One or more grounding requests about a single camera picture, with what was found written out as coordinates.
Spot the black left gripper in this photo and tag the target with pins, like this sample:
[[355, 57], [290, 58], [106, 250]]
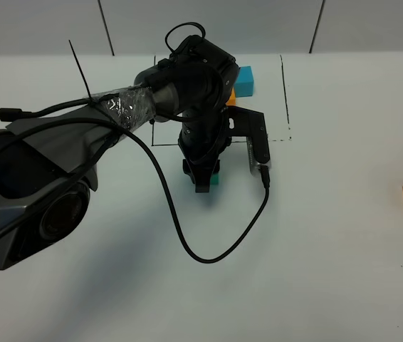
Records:
[[202, 139]]

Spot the green block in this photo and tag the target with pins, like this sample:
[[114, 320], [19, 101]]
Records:
[[214, 180]]

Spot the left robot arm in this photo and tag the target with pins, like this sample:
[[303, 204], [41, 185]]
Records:
[[48, 159]]

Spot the orange template block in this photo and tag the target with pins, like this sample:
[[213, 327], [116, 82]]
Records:
[[232, 99]]

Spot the blue template block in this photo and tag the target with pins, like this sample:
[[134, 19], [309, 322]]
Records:
[[244, 84]]

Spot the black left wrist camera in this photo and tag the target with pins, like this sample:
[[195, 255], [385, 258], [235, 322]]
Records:
[[251, 125]]

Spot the black cable tie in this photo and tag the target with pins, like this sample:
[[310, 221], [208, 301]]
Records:
[[82, 75]]

